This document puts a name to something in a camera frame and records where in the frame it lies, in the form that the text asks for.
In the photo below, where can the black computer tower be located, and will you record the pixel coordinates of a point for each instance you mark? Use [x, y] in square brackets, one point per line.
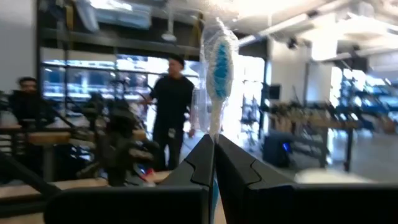
[276, 149]

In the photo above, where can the blue toothbrush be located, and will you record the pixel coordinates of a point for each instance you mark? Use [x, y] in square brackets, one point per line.
[220, 71]

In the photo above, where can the black metal table frame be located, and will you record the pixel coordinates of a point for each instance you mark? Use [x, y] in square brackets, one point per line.
[25, 177]

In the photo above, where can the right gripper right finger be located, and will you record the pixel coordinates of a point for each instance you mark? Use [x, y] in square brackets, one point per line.
[242, 180]

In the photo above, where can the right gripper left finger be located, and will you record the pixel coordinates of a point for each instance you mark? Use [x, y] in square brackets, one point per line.
[192, 174]

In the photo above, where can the wooden workbench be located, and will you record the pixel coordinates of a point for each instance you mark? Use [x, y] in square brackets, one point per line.
[311, 119]

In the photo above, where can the person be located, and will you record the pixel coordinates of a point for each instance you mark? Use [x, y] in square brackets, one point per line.
[172, 102]
[28, 102]

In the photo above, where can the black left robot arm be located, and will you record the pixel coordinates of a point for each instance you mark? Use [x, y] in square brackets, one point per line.
[119, 140]

